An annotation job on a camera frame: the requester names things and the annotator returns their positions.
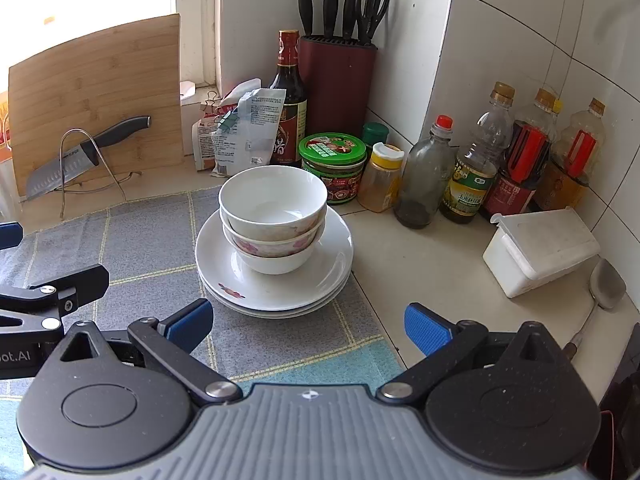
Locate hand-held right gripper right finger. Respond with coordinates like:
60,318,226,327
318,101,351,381
377,303,557,405

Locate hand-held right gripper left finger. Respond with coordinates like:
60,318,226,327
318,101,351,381
60,298,243,407

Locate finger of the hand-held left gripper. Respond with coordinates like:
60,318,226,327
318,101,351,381
0,264,110,335
0,222,24,251

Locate deep white fruit print plate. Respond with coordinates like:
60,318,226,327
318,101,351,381
195,207,354,311
197,270,353,315

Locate white ceramic bowl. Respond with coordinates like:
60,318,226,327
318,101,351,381
218,166,329,238
234,237,322,276

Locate white bowl pink flower print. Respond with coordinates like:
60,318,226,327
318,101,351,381
221,210,327,259

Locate grey blue checked dish mat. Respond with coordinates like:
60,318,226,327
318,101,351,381
0,187,408,480

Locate white plastic box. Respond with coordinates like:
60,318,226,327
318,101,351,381
482,206,601,298

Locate green label oil bottle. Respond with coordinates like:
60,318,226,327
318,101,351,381
439,81,516,225

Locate red cap glass bottle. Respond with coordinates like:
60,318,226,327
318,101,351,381
394,115,456,230

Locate yellow lid spice jar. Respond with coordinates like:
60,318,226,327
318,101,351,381
357,142,403,213

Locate orange white food bag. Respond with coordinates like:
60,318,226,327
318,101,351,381
192,105,226,172

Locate bamboo cutting board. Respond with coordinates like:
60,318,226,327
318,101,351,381
7,13,185,196

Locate metal spatula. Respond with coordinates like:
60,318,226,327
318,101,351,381
562,258,627,361

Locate green lid sauce jar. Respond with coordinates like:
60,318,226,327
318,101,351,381
299,132,368,205

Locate dark red-trimmed object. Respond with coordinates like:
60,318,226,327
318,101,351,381
595,322,640,480

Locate small green cap bottle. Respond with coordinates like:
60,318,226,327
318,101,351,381
362,121,390,148

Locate white printed plastic bag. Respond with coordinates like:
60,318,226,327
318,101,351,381
210,87,287,178

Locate metal binder clip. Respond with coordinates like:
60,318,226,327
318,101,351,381
200,91,223,121

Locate dark vinegar bottle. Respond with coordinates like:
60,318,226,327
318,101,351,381
268,30,307,168

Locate dark red knife block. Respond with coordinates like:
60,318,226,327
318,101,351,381
298,35,378,138

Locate metal wire rack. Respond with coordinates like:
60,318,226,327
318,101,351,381
59,129,143,218

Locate black handled kitchen knife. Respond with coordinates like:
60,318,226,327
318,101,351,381
26,116,152,201

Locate dark sauce bottle red handle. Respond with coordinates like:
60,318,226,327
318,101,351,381
479,87,558,221

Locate amber bottle red handle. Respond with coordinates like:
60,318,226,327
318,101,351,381
532,97,607,211

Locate black handled scissors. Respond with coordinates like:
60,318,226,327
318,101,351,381
356,0,391,46

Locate black handled block knife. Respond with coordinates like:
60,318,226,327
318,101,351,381
322,0,341,38
344,0,362,41
297,0,314,38

